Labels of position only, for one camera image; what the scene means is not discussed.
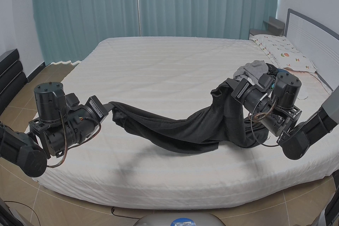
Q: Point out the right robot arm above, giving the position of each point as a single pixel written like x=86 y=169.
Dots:
x=299 y=142

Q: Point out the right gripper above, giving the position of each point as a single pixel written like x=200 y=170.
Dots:
x=245 y=92

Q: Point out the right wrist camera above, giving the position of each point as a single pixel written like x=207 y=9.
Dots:
x=266 y=80

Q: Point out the grey bedside table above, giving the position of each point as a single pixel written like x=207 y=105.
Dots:
x=274 y=24

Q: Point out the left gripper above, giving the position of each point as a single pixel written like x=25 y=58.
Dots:
x=98 y=109

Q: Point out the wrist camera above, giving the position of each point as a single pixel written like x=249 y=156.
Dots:
x=72 y=100
x=266 y=80

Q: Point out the black chest of drawers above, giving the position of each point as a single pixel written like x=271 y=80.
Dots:
x=10 y=74

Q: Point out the white printed pillow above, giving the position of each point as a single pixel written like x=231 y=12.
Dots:
x=280 y=50

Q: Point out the bed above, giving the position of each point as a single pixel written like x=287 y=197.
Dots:
x=159 y=66

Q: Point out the black T-shirt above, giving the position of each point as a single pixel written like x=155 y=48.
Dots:
x=172 y=132

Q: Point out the pile of clothes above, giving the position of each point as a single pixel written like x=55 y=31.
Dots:
x=254 y=67

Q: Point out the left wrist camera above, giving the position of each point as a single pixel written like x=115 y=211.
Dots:
x=72 y=100

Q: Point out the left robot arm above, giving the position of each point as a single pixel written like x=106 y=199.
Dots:
x=21 y=150

